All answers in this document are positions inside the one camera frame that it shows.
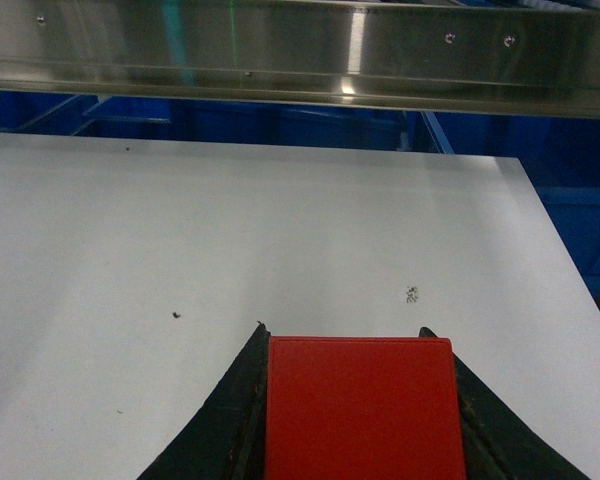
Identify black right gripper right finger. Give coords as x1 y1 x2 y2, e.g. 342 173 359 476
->
418 326 587 479

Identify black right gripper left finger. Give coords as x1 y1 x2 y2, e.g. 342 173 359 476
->
140 323 270 479

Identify red magnetic block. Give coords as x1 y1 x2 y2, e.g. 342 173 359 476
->
264 336 466 479

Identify stainless steel shelf beam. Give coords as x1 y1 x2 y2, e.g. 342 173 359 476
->
0 1 600 119

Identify blue bin under table right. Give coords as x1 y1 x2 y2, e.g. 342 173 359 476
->
76 97 410 151

